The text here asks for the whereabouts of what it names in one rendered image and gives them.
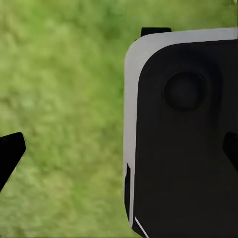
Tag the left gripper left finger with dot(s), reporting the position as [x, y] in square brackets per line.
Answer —
[12, 148]

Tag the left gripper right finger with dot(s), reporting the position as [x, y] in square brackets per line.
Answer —
[230, 148]

